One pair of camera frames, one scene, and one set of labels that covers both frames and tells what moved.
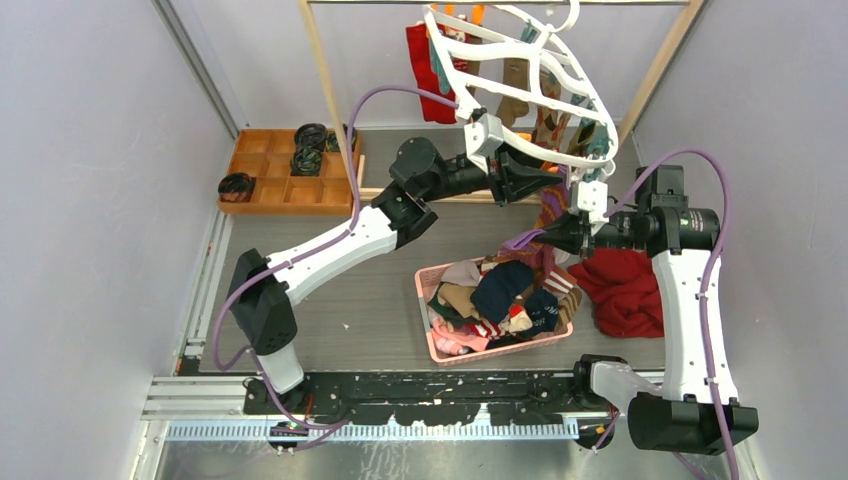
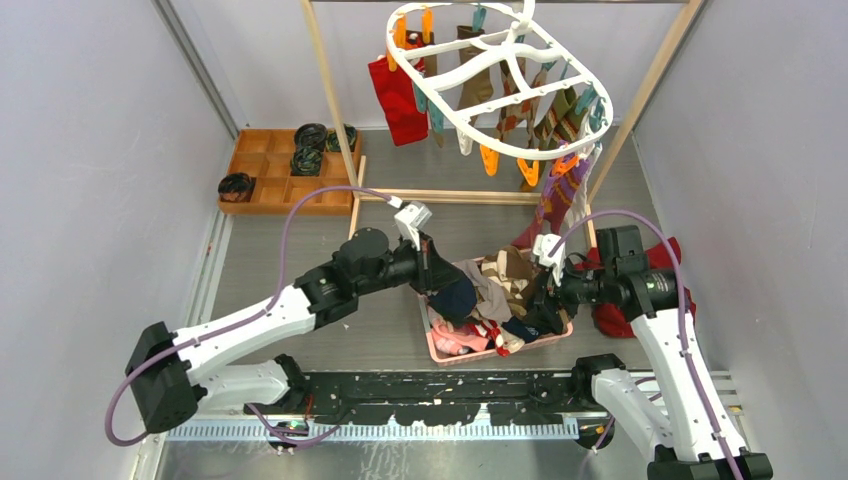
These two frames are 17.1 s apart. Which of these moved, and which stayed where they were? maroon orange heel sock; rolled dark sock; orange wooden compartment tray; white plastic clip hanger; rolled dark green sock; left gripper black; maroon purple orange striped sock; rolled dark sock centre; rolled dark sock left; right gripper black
Moved: right gripper black; maroon purple orange striped sock; left gripper black; white plastic clip hanger; maroon orange heel sock
Stayed: rolled dark sock centre; rolled dark sock left; rolled dark green sock; rolled dark sock; orange wooden compartment tray
